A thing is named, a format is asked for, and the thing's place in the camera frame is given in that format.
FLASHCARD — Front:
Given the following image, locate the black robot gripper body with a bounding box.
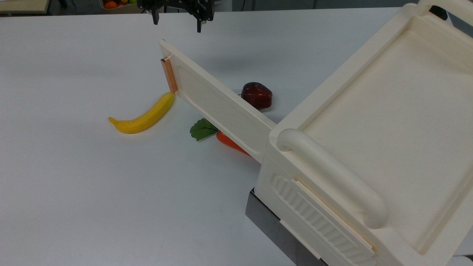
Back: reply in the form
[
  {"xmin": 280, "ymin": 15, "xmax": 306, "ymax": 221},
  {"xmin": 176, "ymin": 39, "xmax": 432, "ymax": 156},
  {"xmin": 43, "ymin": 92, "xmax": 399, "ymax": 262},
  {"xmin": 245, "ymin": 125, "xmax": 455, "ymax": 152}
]
[{"xmin": 137, "ymin": 0, "xmax": 215, "ymax": 22}]

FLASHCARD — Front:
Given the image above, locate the cream cabinet door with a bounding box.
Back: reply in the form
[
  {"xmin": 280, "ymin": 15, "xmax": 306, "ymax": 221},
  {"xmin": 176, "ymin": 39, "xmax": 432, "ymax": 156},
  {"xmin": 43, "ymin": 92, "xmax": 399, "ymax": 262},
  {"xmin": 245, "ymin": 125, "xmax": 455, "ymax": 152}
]
[{"xmin": 159, "ymin": 40, "xmax": 277, "ymax": 164}]

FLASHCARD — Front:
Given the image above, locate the cream plastic toy cabinet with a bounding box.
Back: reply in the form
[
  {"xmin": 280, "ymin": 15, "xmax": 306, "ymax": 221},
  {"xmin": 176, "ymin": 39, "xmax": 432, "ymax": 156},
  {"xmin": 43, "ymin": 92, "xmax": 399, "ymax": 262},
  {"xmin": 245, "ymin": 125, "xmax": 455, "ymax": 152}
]
[{"xmin": 254, "ymin": 0, "xmax": 473, "ymax": 266}]

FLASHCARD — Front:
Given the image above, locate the small black object behind cabinet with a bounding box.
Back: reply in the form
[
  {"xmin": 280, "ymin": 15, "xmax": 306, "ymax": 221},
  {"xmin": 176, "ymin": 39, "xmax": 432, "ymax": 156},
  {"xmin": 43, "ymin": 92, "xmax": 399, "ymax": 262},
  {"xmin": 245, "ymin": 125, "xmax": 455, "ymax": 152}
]
[{"xmin": 429, "ymin": 5, "xmax": 448, "ymax": 21}]

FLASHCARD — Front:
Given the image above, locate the basket of toy fruit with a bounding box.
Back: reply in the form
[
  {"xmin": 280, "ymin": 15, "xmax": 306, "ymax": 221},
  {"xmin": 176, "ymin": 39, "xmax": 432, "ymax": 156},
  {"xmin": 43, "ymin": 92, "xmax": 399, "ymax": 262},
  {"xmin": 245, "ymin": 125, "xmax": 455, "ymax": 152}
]
[{"xmin": 99, "ymin": 0, "xmax": 148, "ymax": 11}]

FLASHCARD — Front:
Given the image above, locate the dark red toy apple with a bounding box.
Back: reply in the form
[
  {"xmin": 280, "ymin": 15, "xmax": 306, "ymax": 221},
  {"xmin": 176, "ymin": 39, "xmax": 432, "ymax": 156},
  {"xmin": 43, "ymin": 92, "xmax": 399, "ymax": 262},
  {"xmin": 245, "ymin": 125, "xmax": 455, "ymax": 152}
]
[{"xmin": 241, "ymin": 82, "xmax": 273, "ymax": 110}]

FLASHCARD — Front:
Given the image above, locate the yellow toy banana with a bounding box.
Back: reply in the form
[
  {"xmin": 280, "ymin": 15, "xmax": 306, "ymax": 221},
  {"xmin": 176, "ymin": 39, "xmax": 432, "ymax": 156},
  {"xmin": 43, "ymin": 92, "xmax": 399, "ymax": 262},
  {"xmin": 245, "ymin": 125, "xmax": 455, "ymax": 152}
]
[{"xmin": 108, "ymin": 91, "xmax": 175, "ymax": 134}]

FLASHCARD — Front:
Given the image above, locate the orange toy carrot with leaves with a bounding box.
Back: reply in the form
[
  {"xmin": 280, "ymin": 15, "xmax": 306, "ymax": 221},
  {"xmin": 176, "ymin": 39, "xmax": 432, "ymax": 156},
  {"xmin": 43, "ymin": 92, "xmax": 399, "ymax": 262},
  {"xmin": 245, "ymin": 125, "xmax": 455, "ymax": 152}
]
[{"xmin": 190, "ymin": 118, "xmax": 251, "ymax": 156}]

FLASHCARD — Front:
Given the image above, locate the light wooden table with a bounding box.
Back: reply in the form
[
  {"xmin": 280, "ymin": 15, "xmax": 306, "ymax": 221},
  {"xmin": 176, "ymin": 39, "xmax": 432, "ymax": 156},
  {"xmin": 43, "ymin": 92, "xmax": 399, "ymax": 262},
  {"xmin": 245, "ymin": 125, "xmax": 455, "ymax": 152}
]
[{"xmin": 0, "ymin": 0, "xmax": 51, "ymax": 15}]

